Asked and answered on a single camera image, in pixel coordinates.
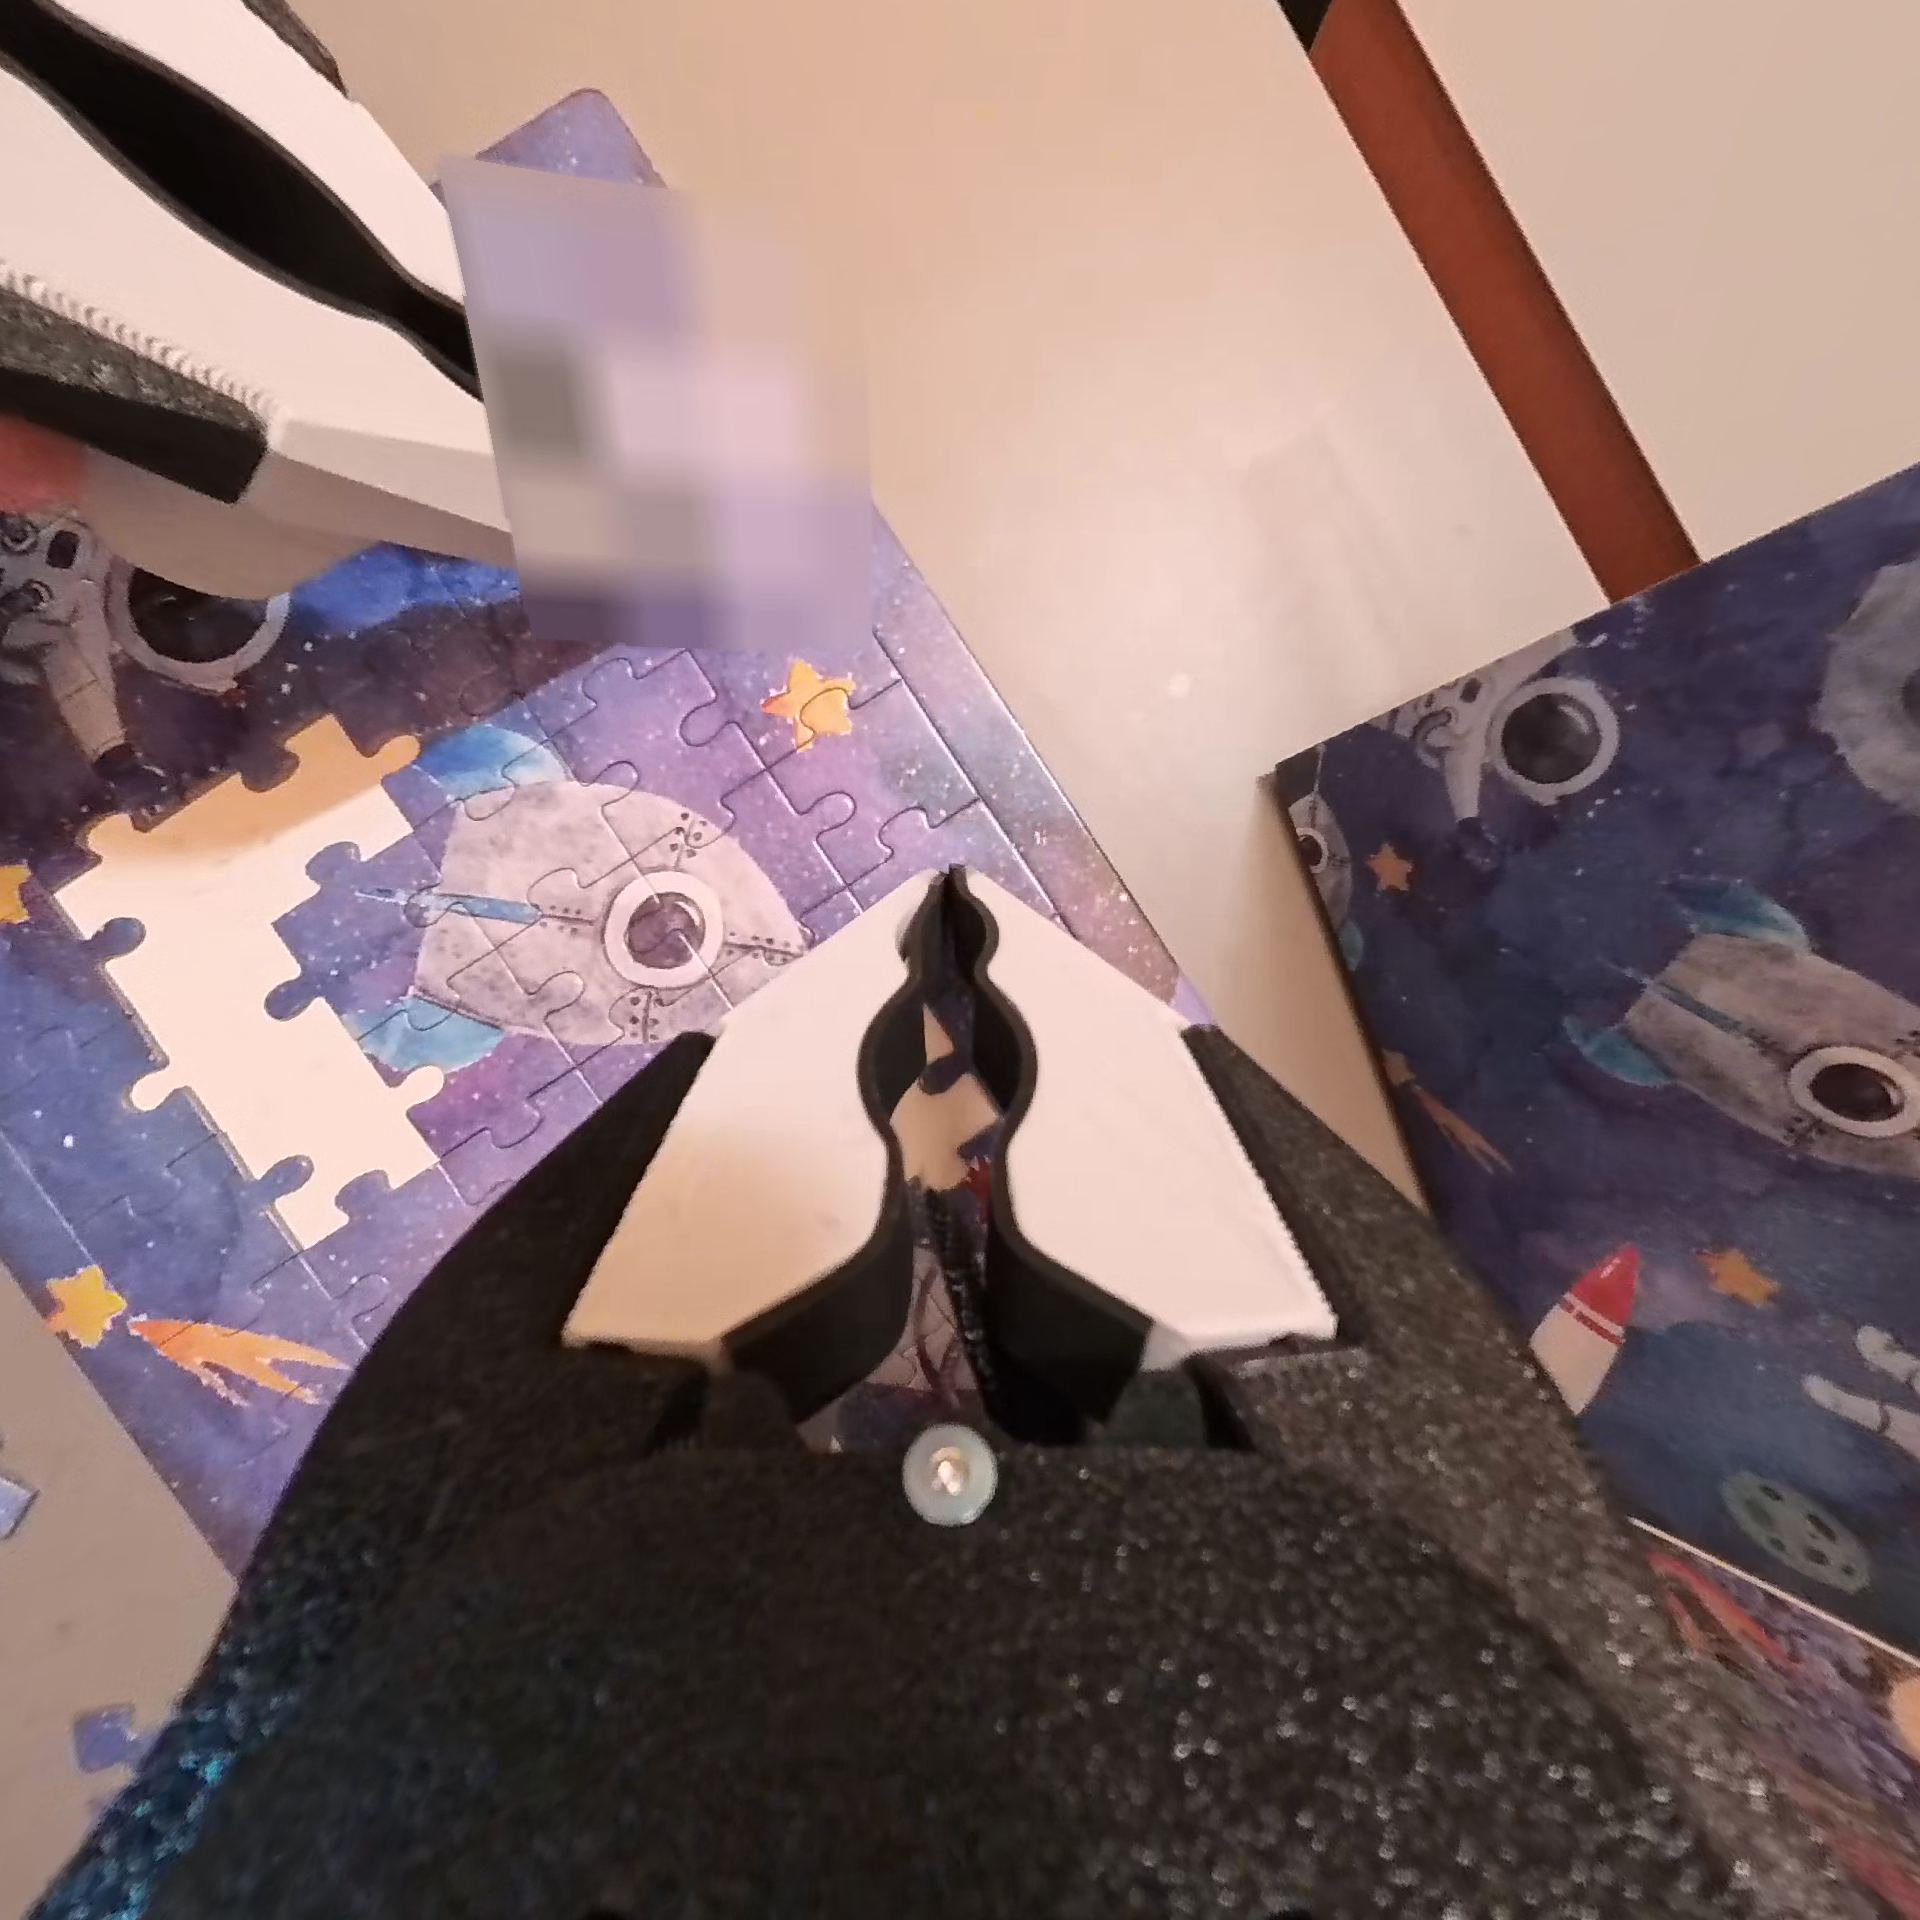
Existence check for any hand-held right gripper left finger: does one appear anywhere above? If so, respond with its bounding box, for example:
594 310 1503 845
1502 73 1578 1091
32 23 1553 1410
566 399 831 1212
561 874 954 1409

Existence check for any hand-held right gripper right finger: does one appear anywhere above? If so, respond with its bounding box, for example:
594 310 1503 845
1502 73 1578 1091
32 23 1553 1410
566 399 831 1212
956 874 1341 1422

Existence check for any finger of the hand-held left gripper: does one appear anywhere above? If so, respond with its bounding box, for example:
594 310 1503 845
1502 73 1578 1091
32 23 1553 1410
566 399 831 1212
0 83 516 599
71 0 455 299

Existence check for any space jigsaw puzzle board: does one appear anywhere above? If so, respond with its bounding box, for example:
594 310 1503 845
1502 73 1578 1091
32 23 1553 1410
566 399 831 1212
0 90 1220 1579

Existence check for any beige desk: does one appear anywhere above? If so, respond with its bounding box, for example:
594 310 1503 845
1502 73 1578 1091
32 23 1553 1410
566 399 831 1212
0 0 1920 1920

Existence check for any person's left hand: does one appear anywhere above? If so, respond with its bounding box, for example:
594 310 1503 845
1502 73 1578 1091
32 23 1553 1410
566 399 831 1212
0 421 91 512

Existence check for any space print puzzle box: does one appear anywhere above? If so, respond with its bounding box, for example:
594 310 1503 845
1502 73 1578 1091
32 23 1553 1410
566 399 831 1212
1271 464 1920 1920

